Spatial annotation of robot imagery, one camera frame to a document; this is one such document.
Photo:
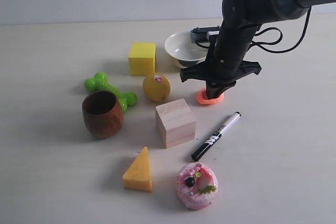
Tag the orange-pink round disc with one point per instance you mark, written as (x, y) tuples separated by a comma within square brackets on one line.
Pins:
[(202, 98)]

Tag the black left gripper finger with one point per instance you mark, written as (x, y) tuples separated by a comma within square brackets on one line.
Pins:
[(211, 90)]

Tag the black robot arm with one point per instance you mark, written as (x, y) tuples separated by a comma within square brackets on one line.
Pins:
[(239, 13)]

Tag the green bone dog toy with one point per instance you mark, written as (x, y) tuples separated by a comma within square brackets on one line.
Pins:
[(100, 82)]

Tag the white ceramic bowl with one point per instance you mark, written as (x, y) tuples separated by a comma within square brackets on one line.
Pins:
[(182, 51)]

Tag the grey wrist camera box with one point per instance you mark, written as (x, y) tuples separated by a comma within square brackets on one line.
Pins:
[(199, 34)]

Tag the yellow lemon with sticker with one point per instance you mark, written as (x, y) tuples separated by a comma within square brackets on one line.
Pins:
[(156, 87)]

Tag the yellow cube block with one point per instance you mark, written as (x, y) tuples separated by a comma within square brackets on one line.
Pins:
[(142, 58)]

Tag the black white marker pen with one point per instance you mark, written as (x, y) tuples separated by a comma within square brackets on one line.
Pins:
[(225, 126)]

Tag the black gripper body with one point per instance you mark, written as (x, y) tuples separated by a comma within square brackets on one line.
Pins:
[(225, 62)]

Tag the pink toy cake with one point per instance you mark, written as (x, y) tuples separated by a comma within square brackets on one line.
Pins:
[(196, 186)]

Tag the yellow cheese wedge toy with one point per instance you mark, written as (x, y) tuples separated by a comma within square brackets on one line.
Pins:
[(138, 175)]

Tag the brown wooden cup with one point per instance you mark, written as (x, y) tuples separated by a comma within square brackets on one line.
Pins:
[(102, 114)]

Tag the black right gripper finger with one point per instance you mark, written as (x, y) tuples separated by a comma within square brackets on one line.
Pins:
[(222, 88)]

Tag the light wooden cube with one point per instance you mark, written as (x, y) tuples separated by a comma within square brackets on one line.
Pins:
[(175, 122)]

